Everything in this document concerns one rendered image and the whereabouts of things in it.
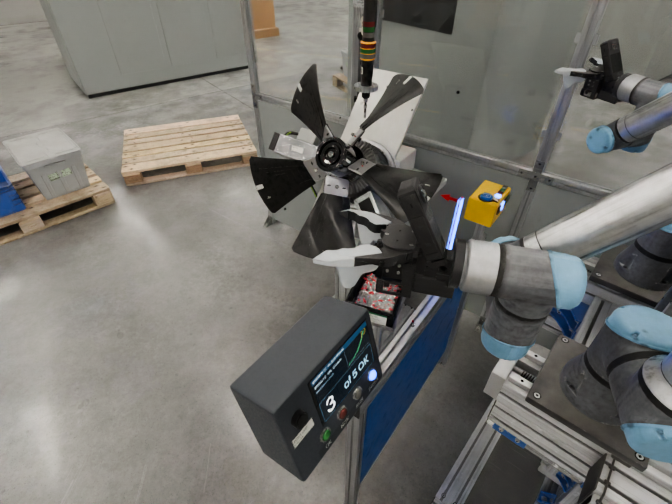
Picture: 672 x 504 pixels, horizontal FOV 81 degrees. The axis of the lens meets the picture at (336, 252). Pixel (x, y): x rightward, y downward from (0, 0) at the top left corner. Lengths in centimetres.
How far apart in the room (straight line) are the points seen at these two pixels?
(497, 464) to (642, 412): 109
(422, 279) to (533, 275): 14
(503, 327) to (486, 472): 122
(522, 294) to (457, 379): 167
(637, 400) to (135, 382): 210
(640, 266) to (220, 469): 172
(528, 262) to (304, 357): 38
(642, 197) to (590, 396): 45
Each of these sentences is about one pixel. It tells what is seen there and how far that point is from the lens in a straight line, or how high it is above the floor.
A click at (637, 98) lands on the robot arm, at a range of 147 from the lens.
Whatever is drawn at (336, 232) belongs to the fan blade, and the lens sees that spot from 134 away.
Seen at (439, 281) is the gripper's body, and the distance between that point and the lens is 58.
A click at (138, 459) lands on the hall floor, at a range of 214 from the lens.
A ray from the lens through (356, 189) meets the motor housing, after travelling 143.
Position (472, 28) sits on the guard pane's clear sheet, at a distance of 185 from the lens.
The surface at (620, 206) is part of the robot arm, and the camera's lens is 69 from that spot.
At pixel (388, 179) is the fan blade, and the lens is 128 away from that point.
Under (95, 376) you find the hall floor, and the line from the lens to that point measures 248.
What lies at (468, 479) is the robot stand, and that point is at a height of 21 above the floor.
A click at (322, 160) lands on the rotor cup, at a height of 120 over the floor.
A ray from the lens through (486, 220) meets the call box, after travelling 148.
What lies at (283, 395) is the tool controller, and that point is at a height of 125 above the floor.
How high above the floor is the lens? 181
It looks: 40 degrees down
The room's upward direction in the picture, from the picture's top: straight up
